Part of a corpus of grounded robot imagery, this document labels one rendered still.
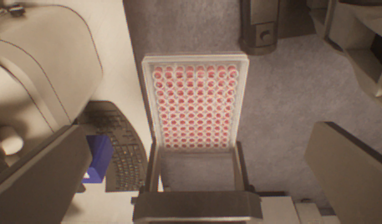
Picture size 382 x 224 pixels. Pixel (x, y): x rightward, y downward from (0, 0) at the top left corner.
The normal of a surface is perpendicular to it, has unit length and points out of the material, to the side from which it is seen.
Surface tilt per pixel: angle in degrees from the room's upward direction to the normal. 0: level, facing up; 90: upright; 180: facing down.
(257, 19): 0
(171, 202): 78
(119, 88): 0
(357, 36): 17
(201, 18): 0
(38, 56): 90
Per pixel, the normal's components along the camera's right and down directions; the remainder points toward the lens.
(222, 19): 0.00, 0.65
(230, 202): -0.03, -0.61
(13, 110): 0.76, 0.40
